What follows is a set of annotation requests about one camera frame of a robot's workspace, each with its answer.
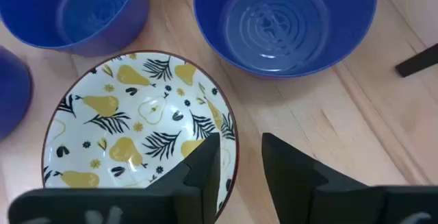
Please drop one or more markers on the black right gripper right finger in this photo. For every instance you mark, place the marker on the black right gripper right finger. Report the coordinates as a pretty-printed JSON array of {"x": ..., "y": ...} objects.
[{"x": 308, "y": 189}]

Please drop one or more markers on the wooden shelf with black legs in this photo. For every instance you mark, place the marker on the wooden shelf with black legs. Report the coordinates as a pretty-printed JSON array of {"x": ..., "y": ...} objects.
[{"x": 419, "y": 60}]

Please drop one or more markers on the blue plastic bowl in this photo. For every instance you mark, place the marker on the blue plastic bowl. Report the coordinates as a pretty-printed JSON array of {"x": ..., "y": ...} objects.
[
  {"x": 68, "y": 11},
  {"x": 13, "y": 94},
  {"x": 284, "y": 28}
]

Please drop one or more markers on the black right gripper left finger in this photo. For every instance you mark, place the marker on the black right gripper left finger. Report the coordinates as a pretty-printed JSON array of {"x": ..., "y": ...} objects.
[{"x": 137, "y": 207}]

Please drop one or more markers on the yellow bowls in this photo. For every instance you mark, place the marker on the yellow bowls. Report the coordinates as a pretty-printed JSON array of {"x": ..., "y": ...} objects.
[{"x": 113, "y": 114}]

